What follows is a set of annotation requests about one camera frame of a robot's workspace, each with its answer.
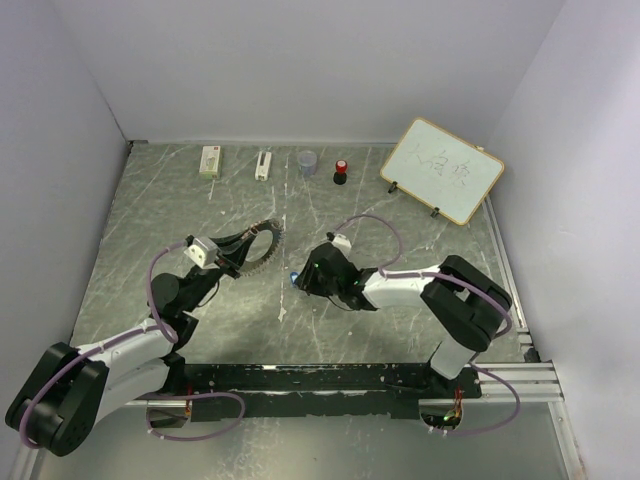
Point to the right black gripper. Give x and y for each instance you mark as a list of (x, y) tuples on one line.
[(306, 280)]

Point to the green white staple box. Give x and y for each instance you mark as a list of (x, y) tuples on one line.
[(210, 161)]

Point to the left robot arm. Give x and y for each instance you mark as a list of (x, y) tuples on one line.
[(72, 388)]

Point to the aluminium rail frame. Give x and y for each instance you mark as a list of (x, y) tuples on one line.
[(532, 381)]

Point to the blue tagged key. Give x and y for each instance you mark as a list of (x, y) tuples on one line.
[(294, 277)]

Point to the yellow framed whiteboard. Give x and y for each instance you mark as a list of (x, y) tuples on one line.
[(442, 171)]

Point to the white stapler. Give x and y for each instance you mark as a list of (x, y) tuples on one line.
[(263, 165)]

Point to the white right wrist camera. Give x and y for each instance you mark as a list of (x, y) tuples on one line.
[(339, 241)]

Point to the clear cup of paperclips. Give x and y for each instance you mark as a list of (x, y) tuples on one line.
[(307, 162)]

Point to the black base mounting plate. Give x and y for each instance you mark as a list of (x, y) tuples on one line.
[(358, 389)]

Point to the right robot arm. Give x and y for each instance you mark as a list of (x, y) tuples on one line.
[(471, 307)]

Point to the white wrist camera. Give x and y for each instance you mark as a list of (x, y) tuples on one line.
[(339, 241), (202, 251)]

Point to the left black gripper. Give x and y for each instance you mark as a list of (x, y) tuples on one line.
[(235, 248)]

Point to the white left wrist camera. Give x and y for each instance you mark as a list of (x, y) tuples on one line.
[(202, 251)]

